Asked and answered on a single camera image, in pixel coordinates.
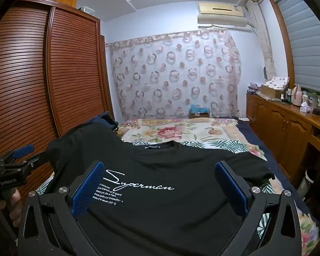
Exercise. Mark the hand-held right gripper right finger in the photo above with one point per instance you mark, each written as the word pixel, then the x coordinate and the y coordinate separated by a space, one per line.
pixel 230 189

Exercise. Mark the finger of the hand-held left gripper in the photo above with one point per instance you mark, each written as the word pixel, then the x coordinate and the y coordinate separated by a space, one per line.
pixel 22 149
pixel 29 162

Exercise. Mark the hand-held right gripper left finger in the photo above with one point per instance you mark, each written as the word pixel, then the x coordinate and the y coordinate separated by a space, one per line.
pixel 88 189

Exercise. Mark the black t-shirt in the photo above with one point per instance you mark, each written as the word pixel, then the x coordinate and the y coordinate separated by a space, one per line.
pixel 162 165

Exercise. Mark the person's left forearm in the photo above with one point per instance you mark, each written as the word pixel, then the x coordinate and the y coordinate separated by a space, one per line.
pixel 0 226

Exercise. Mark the person's left hand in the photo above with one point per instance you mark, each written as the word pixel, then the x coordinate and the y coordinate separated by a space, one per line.
pixel 13 205

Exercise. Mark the navy bedsheet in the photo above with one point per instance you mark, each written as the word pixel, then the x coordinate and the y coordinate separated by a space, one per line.
pixel 272 160

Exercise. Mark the navy folded garment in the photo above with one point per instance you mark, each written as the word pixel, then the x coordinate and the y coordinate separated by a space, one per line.
pixel 106 121

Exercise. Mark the white power adapter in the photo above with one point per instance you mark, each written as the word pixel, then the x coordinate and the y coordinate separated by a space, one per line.
pixel 244 118

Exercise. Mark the grey trash bin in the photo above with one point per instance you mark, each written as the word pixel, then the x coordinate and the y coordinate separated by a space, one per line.
pixel 305 181

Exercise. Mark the floral blanket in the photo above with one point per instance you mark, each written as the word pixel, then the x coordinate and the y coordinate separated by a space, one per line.
pixel 176 133

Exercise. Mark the small cardboard box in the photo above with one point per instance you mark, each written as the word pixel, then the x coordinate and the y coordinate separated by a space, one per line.
pixel 200 115

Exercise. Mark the wooden sideboard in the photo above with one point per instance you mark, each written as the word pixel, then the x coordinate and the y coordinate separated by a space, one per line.
pixel 277 122

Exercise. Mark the blue cloth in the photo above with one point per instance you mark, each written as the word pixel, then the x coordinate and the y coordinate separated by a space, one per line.
pixel 198 108

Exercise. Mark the wooden louvred wardrobe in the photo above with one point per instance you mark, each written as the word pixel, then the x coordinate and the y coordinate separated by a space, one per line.
pixel 69 72

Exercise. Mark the open cardboard box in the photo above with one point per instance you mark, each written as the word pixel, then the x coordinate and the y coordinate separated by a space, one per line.
pixel 270 92

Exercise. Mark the purple pouch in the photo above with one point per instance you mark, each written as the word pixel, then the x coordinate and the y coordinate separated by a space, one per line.
pixel 253 86

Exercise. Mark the tissue box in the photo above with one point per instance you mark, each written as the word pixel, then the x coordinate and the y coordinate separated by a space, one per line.
pixel 305 108

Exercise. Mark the dark green bottle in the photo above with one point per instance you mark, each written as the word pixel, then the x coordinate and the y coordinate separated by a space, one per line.
pixel 289 96

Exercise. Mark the pink thermos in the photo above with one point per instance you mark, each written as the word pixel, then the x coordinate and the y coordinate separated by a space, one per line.
pixel 297 96

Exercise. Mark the black round speaker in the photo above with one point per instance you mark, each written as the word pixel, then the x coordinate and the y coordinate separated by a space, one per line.
pixel 316 112

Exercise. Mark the green tumbler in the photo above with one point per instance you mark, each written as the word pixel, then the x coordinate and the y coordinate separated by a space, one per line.
pixel 314 101

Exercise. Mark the white round fan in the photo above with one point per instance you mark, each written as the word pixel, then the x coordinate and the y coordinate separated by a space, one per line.
pixel 266 73

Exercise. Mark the circle print curtain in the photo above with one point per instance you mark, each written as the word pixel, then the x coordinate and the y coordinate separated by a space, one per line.
pixel 176 80

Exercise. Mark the beige window curtain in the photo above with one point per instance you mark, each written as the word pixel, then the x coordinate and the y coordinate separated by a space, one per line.
pixel 264 40

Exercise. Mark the clear storage box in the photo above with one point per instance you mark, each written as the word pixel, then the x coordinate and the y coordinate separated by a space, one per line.
pixel 87 10

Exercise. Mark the grey window blind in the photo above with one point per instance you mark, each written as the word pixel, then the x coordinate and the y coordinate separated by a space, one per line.
pixel 304 45

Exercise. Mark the beige air conditioner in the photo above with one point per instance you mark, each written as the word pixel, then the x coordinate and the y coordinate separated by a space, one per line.
pixel 221 10

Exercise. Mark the wooden window frame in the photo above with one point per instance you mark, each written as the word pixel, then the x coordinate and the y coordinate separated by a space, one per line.
pixel 282 32

